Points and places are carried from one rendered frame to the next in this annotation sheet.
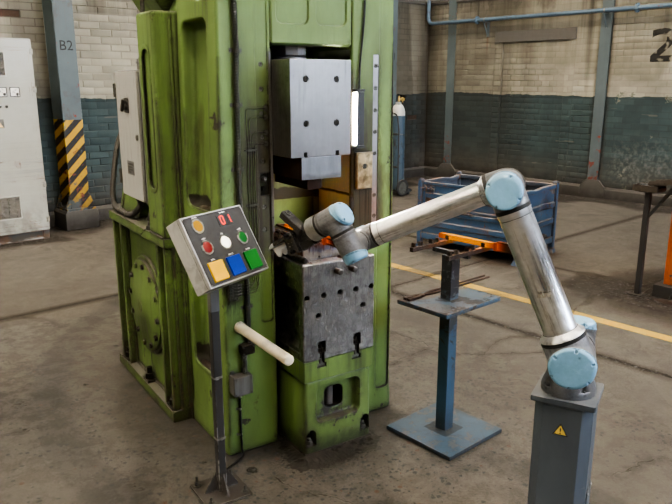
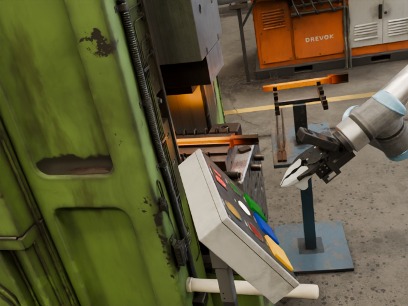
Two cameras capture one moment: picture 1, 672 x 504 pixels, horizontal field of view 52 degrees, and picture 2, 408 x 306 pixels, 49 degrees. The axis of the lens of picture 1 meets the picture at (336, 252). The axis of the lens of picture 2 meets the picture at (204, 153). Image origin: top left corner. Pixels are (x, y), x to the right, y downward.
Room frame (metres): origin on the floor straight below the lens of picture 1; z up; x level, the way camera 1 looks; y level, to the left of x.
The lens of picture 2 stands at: (1.82, 1.03, 1.75)
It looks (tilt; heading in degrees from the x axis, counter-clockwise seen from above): 28 degrees down; 323
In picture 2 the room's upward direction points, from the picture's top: 11 degrees counter-clockwise
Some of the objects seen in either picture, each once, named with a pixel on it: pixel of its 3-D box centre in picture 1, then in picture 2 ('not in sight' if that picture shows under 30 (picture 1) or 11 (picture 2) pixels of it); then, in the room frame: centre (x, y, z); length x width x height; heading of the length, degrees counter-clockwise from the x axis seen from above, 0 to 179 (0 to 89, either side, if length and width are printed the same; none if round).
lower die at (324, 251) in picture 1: (298, 240); (178, 154); (3.10, 0.18, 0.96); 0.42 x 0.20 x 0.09; 33
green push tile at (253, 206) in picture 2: (252, 259); (254, 209); (2.57, 0.32, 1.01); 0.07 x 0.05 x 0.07; 148
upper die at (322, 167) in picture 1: (297, 162); (158, 66); (3.10, 0.18, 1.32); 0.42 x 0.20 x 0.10; 33
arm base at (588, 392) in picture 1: (569, 376); not in sight; (2.27, -0.84, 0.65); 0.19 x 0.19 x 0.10
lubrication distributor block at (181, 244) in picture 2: (234, 290); (180, 251); (2.83, 0.44, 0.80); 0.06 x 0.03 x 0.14; 123
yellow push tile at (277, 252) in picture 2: (217, 271); (277, 254); (2.40, 0.43, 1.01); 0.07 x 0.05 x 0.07; 148
